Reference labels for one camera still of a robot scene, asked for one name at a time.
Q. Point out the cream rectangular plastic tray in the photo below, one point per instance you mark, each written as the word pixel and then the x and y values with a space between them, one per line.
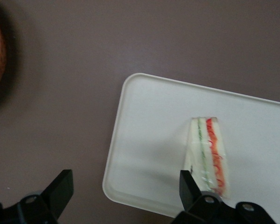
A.
pixel 149 130

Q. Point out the triangle sandwich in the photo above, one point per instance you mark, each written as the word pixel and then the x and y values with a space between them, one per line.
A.
pixel 207 149

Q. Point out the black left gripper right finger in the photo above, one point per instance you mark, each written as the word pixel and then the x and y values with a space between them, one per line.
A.
pixel 200 207

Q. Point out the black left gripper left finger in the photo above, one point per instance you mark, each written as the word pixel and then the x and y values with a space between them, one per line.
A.
pixel 56 196

